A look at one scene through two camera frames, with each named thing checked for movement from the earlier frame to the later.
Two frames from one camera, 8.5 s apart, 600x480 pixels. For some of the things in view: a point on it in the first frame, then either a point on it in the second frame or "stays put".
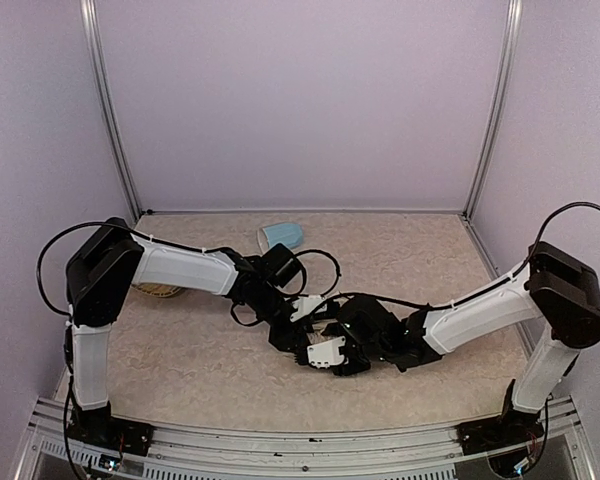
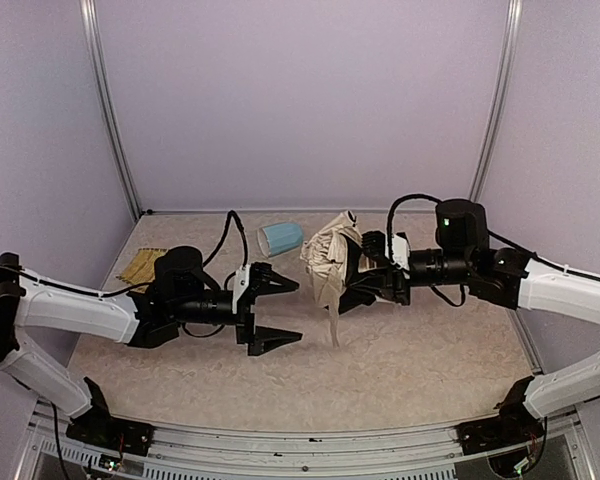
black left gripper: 287,338 to 249,312
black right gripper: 344,364 to 400,282
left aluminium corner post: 88,16 stays put
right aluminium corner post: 511,53 stays put
